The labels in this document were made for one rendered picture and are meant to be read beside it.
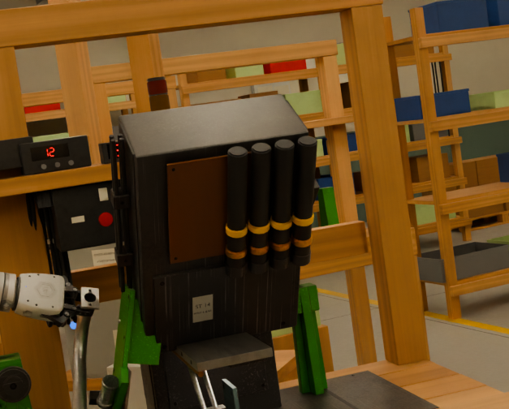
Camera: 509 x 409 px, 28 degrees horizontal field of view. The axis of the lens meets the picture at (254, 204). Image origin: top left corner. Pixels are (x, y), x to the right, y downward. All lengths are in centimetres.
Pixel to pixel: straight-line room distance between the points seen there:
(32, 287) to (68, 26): 67
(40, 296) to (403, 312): 103
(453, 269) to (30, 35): 519
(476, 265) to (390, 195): 477
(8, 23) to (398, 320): 127
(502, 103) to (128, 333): 568
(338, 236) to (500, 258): 488
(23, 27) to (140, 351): 85
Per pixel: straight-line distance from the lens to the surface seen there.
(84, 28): 256
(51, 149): 244
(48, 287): 228
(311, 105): 1018
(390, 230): 276
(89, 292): 230
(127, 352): 221
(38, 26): 255
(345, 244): 281
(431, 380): 266
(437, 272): 737
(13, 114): 253
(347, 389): 259
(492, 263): 759
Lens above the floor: 160
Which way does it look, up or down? 5 degrees down
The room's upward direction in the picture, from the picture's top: 8 degrees counter-clockwise
